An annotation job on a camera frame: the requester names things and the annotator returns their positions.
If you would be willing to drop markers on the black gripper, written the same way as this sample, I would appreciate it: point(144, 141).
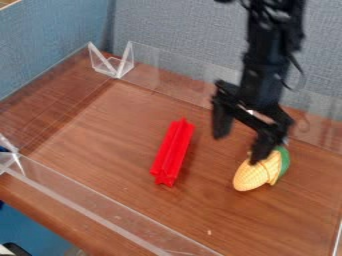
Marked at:
point(268, 121)

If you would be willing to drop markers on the yellow toy corn cob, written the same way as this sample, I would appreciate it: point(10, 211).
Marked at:
point(266, 172)

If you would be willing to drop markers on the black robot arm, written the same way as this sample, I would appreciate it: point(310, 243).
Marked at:
point(251, 101)

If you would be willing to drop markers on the red star-shaped plastic block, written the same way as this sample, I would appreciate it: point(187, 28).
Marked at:
point(171, 153)

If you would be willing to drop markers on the clear acrylic back wall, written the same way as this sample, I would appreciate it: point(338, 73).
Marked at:
point(185, 79)

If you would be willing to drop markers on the clear acrylic wall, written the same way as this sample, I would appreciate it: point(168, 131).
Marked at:
point(53, 192)
point(185, 79)

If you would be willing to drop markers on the clear acrylic corner bracket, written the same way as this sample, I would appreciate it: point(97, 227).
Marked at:
point(113, 67)

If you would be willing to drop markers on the clear acrylic front wall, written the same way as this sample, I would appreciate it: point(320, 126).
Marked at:
point(53, 192)

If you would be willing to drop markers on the clear acrylic left bracket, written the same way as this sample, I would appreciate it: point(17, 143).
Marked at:
point(9, 156)

